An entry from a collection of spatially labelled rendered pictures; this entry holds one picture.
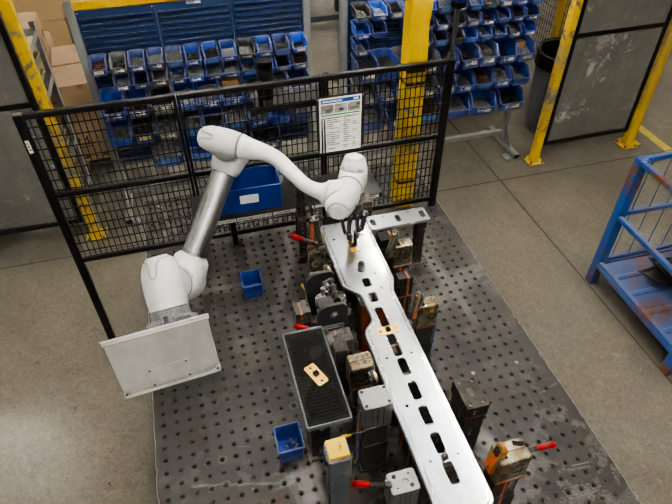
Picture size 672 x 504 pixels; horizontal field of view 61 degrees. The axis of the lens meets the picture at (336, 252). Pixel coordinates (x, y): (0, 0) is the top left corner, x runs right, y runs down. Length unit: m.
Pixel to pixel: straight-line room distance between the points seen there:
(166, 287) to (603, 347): 2.53
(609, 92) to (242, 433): 3.98
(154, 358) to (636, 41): 4.11
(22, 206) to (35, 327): 0.87
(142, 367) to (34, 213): 2.21
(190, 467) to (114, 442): 1.05
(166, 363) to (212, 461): 0.42
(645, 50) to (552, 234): 1.65
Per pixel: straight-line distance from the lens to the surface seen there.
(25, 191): 4.26
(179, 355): 2.34
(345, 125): 2.75
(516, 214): 4.46
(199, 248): 2.48
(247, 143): 2.29
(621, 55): 5.05
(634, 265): 4.06
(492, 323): 2.67
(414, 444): 1.91
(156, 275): 2.30
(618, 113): 5.37
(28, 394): 3.62
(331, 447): 1.71
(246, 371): 2.45
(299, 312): 2.13
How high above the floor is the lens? 2.67
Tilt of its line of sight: 43 degrees down
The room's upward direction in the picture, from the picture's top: straight up
